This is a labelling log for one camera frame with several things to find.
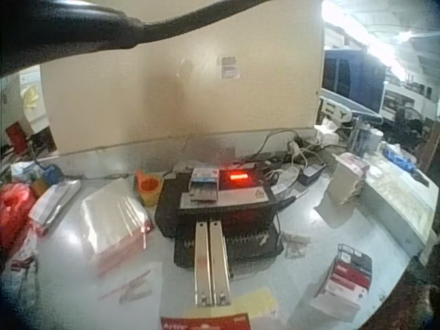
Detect blue cabinet machine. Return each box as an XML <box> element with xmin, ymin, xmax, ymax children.
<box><xmin>323</xmin><ymin>49</ymin><xmax>388</xmax><ymax>115</ymax></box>

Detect stack of white sheets wrapped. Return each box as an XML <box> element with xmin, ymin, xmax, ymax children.
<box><xmin>80</xmin><ymin>178</ymin><xmax>155</xmax><ymax>276</ymax></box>

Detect blue small container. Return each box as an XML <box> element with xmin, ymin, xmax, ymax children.
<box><xmin>41</xmin><ymin>164</ymin><xmax>65</xmax><ymax>184</ymax></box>

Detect silver foil pouches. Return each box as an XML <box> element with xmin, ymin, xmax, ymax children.
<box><xmin>27</xmin><ymin>179</ymin><xmax>82</xmax><ymax>230</ymax></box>

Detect crumpled clear small bags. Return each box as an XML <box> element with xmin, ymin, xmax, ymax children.
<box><xmin>281</xmin><ymin>232</ymin><xmax>312</xmax><ymax>259</ymax></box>

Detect black tabletop machine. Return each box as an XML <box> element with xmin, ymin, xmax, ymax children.
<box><xmin>153</xmin><ymin>160</ymin><xmax>297</xmax><ymax>276</ymax></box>

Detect black power adapter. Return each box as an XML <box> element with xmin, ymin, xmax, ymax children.
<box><xmin>296</xmin><ymin>164</ymin><xmax>327</xmax><ymax>187</ymax></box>

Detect white round container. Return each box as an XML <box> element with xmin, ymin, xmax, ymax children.
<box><xmin>365</xmin><ymin>128</ymin><xmax>384</xmax><ymax>153</ymax></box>

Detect background shelves with equipment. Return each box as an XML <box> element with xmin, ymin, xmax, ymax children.
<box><xmin>381</xmin><ymin>79</ymin><xmax>440</xmax><ymax>127</ymax></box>

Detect long white box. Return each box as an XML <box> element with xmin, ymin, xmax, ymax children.
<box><xmin>363</xmin><ymin>154</ymin><xmax>439</xmax><ymax>257</ymax></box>

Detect metal feed rail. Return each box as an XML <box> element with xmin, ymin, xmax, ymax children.
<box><xmin>193</xmin><ymin>221</ymin><xmax>213</xmax><ymax>307</ymax></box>
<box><xmin>209</xmin><ymin>221</ymin><xmax>232</xmax><ymax>307</ymax></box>

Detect red plastic bag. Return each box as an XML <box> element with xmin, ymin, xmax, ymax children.
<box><xmin>0</xmin><ymin>182</ymin><xmax>37</xmax><ymax>242</ymax></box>

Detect clear plastic bag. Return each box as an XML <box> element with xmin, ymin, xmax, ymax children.
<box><xmin>0</xmin><ymin>236</ymin><xmax>39</xmax><ymax>311</ymax></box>

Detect paper label on wall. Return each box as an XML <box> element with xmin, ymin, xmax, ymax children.
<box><xmin>220</xmin><ymin>56</ymin><xmax>241</xmax><ymax>81</ymax></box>

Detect red white carton stack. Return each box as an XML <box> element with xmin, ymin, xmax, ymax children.
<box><xmin>310</xmin><ymin>243</ymin><xmax>373</xmax><ymax>322</ymax></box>

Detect white power strip with cables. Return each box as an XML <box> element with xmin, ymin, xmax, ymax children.
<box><xmin>261</xmin><ymin>129</ymin><xmax>344</xmax><ymax>166</ymax></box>

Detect red chair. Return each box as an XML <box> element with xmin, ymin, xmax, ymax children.
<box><xmin>4</xmin><ymin>121</ymin><xmax>29</xmax><ymax>153</ymax></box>

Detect blue white small box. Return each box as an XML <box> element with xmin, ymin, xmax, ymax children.
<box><xmin>189</xmin><ymin>167</ymin><xmax>221</xmax><ymax>204</ymax></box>

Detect white desk device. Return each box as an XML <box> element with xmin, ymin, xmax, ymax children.
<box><xmin>317</xmin><ymin>96</ymin><xmax>355</xmax><ymax>127</ymax></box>

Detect white cardboard carton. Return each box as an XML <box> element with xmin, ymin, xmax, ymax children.
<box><xmin>326</xmin><ymin>152</ymin><xmax>371</xmax><ymax>208</ymax></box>

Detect yellow paper sheet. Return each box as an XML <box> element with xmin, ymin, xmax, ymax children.
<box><xmin>185</xmin><ymin>287</ymin><xmax>279</xmax><ymax>325</ymax></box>

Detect yellow cloth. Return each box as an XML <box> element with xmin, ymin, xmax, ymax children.
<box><xmin>20</xmin><ymin>85</ymin><xmax>41</xmax><ymax>111</ymax></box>

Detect blue gloves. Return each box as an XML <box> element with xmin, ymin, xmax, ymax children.
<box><xmin>382</xmin><ymin>144</ymin><xmax>417</xmax><ymax>171</ymax></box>

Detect red printed booklet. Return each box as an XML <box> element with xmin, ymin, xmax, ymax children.
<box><xmin>159</xmin><ymin>313</ymin><xmax>252</xmax><ymax>330</ymax></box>

